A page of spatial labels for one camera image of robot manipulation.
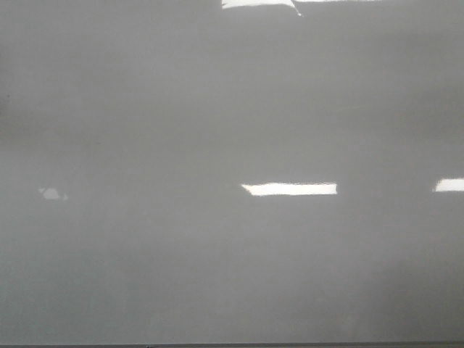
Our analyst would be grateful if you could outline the white whiteboard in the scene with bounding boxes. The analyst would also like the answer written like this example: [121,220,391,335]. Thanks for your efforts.
[1,1,463,344]

